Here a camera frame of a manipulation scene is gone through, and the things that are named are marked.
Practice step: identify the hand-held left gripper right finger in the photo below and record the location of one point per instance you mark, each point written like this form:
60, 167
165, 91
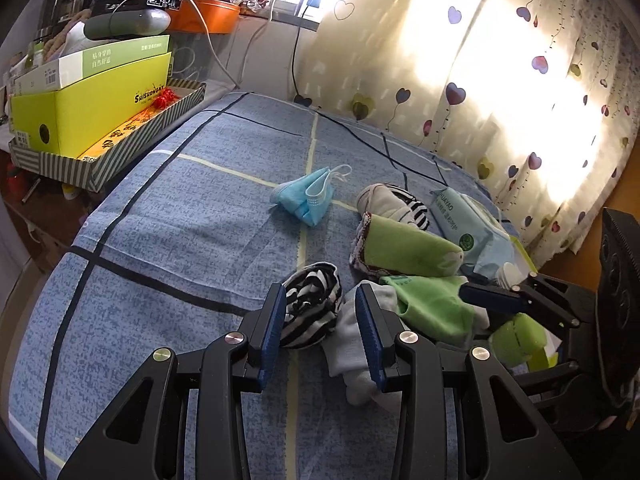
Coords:
368, 340

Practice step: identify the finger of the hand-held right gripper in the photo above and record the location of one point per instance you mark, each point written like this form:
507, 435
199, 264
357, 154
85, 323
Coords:
560, 380
490, 297

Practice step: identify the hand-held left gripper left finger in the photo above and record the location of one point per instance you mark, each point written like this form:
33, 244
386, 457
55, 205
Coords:
270, 340

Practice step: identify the white sock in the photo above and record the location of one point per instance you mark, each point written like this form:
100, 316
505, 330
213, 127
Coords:
507, 276

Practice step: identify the black white striped sock ball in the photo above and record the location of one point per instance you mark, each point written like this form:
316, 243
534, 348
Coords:
310, 310

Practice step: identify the green rimmed white box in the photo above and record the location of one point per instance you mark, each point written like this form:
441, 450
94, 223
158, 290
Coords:
526, 260

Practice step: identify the light green cloth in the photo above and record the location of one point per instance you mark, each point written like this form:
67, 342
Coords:
435, 305

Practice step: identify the wet wipes pack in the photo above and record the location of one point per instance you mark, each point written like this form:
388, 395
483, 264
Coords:
460, 220

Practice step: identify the grey sock with striped cuff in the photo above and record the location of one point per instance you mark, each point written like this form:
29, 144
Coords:
395, 205

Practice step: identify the blue plaid bed sheet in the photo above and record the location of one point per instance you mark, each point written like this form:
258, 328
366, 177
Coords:
150, 240

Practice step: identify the heart print curtain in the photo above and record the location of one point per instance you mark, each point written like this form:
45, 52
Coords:
500, 85

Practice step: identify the striped cardboard tray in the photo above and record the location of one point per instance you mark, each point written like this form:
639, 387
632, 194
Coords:
115, 157

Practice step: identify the red tassel ornament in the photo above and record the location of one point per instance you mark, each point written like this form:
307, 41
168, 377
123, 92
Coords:
165, 97

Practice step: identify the yellow green cardboard box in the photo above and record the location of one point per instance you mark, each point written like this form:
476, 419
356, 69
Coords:
65, 115

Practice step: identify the orange basket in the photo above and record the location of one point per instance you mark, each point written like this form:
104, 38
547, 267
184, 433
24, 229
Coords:
210, 12

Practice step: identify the white and green flat box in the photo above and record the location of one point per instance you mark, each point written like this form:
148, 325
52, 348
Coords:
90, 57

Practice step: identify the grey glasses case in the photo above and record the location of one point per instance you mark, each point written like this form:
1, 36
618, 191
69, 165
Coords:
125, 22

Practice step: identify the dark glass jar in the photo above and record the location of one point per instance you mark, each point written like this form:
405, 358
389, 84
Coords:
52, 2

